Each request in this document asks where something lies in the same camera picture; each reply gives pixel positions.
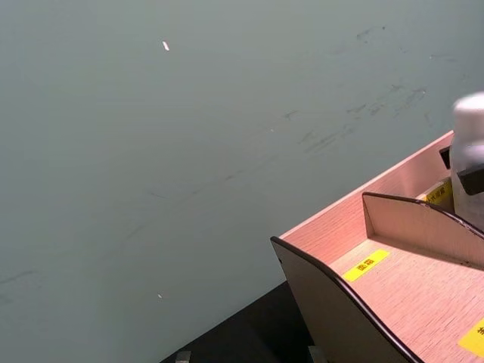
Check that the light wooden divided organizer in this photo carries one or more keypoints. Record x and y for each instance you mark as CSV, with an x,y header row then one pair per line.
x,y
408,302

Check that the black table cloth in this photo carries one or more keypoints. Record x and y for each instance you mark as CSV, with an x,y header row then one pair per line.
x,y
242,332

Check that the yellow label sticker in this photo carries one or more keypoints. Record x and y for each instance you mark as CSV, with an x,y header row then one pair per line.
x,y
440,193
474,338
366,265

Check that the white plastic bottle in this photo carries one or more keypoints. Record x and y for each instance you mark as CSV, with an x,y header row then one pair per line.
x,y
469,125

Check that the pale grey wall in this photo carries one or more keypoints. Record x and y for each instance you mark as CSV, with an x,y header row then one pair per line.
x,y
151,151

